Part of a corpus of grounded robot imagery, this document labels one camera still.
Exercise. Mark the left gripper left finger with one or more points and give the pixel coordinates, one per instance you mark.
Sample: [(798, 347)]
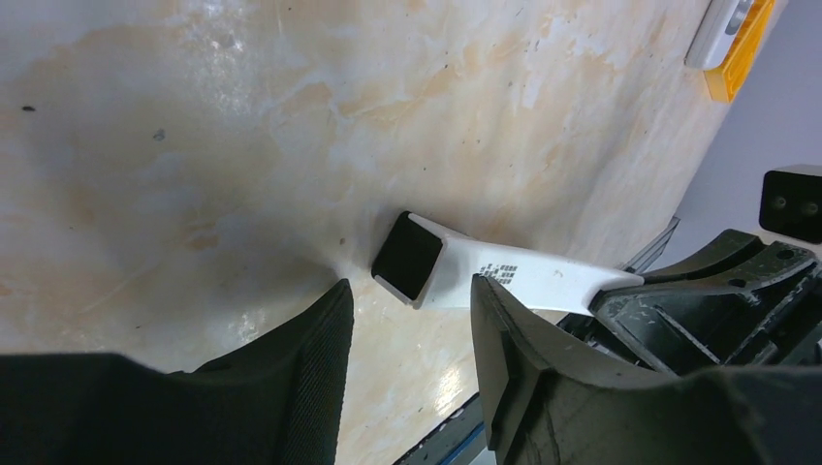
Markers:
[(275, 400)]

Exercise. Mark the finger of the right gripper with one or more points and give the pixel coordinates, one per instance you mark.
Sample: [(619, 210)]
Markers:
[(736, 301)]

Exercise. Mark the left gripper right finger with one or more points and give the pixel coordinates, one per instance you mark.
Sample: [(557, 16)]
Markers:
[(548, 398)]

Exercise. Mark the white remote control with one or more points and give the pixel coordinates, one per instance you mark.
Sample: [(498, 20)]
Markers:
[(717, 31)]

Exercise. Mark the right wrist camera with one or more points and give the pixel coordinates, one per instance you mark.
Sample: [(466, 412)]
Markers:
[(791, 202)]

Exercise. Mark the yellow triangular toy frame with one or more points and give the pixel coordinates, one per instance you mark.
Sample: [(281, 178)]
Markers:
[(725, 81)]

